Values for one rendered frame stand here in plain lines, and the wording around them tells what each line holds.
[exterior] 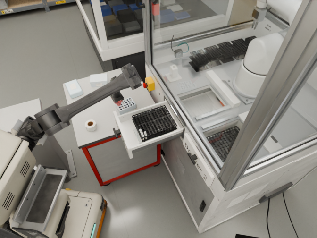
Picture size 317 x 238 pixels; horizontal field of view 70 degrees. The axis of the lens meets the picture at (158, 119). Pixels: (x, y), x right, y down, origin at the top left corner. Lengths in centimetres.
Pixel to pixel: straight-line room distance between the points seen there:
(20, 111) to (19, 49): 227
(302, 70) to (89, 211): 159
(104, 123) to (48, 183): 61
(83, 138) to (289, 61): 124
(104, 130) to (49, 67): 209
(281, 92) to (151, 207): 162
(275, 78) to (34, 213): 96
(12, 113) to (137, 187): 115
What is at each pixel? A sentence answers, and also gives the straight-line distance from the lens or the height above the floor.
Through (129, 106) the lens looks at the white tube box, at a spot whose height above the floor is 80.
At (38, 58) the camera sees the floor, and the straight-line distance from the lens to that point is 370.
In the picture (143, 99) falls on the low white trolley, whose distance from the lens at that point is 166.
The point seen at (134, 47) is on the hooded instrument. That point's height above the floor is 87.
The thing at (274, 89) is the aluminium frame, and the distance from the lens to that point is 65.
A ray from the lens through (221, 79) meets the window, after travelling 86.
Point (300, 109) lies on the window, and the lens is 82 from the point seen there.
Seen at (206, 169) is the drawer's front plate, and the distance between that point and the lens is 118.
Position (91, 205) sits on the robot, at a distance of 184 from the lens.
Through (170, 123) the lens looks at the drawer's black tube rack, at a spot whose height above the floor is 87.
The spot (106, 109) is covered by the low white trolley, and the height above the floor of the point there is 76.
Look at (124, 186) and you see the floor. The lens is 214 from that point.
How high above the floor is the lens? 196
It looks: 51 degrees down
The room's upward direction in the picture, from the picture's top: straight up
